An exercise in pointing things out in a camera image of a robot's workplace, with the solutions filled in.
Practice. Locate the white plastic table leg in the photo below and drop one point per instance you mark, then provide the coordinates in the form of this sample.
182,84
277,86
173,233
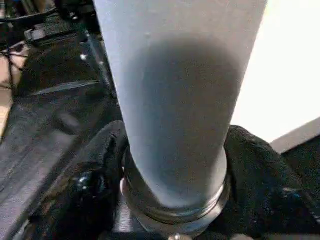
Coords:
175,100

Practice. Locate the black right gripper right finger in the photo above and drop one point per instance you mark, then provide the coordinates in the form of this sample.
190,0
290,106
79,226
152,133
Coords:
262,195

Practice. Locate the black work mat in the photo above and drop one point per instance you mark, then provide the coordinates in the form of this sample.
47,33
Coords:
50,120

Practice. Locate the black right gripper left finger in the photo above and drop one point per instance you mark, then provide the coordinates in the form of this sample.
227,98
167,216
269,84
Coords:
87,195

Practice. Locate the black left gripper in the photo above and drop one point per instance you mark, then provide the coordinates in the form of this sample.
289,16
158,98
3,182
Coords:
57,33

